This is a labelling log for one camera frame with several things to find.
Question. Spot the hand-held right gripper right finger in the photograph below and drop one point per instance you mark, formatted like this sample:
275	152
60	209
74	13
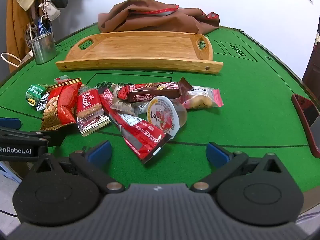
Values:
217	153

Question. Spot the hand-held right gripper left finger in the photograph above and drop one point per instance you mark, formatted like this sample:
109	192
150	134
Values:
100	153

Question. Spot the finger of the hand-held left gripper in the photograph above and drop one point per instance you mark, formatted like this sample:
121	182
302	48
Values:
55	138
10	123

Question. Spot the red nut packet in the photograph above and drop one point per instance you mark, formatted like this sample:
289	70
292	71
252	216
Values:
65	102

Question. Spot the green snack packet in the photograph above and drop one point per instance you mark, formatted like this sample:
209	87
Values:
33	92

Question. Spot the long red drink sachet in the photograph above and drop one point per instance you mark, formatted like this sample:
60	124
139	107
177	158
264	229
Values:
140	132

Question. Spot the red biscuit packet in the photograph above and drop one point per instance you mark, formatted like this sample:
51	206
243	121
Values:
86	102

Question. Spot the clear jelly cup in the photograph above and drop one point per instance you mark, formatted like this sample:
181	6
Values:
162	117

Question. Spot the brown chocolate wafer bar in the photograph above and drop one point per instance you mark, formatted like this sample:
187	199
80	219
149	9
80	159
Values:
150	92

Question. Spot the wooden tray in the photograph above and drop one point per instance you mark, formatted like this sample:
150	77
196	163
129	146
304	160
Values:
140	47

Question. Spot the black white snack packet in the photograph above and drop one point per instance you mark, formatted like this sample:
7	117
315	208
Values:
43	102

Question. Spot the grey clear snack packet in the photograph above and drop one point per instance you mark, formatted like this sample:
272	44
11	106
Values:
122	106

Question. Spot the pink clear pastry packet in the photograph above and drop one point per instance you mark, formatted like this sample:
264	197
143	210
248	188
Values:
200	98

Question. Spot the small white red packet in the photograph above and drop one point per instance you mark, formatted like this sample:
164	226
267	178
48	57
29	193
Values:
61	79

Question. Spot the white charger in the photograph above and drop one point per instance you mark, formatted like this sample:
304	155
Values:
28	56

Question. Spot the metal cup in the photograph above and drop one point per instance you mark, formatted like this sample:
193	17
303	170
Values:
43	50

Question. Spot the white hanging pouch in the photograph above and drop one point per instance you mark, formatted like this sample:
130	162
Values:
51	11

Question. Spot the dark wooden furniture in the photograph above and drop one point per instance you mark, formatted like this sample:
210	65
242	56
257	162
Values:
312	75

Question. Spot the brown cloth bag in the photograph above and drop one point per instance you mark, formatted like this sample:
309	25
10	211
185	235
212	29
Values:
150	22

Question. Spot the white flower decoration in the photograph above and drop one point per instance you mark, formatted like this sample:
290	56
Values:
317	38

